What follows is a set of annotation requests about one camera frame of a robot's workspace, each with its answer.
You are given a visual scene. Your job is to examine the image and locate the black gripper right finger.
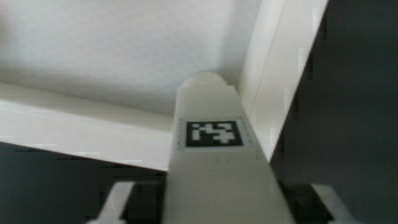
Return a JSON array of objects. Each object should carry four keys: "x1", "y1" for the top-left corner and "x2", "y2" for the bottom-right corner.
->
[{"x1": 283, "y1": 184, "x2": 363, "y2": 224}]

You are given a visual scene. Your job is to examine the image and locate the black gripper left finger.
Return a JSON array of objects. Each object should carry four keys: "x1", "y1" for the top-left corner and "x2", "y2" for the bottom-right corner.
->
[{"x1": 86, "y1": 181, "x2": 164, "y2": 224}]

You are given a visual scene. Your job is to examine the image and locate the white desk top tray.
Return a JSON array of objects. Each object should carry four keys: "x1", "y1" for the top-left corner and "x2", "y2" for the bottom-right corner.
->
[{"x1": 0, "y1": 0, "x2": 279, "y2": 132}]

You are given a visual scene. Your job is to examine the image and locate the white U-shaped fence frame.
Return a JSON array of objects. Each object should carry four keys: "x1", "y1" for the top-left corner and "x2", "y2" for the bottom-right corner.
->
[{"x1": 0, "y1": 0, "x2": 331, "y2": 170}]

